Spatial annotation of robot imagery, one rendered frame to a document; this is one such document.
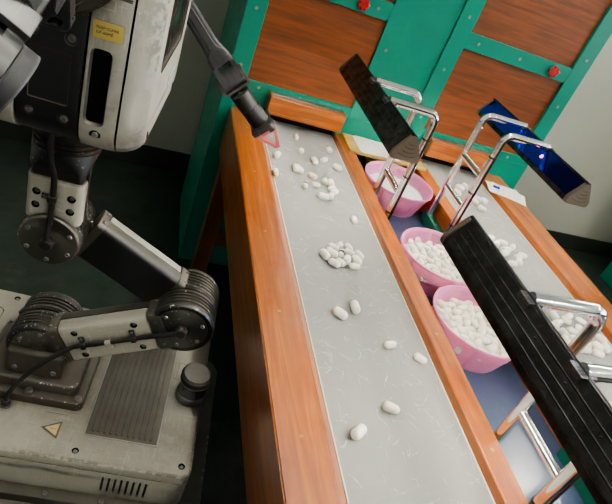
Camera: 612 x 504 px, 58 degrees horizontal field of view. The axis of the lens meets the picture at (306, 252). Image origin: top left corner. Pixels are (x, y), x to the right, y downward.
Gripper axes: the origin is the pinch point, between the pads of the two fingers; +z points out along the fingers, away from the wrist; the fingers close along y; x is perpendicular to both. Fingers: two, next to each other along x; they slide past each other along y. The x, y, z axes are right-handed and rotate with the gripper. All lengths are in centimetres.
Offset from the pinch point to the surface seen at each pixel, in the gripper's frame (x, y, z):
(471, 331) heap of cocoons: -24, -57, 46
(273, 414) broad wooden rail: 12, -90, 0
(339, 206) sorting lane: -6.3, -7.1, 25.9
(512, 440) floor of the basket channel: -20, -85, 52
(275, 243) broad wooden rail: 8.1, -38.0, 4.6
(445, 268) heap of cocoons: -26, -30, 49
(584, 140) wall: -138, 139, 177
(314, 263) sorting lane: 2.8, -40.0, 14.8
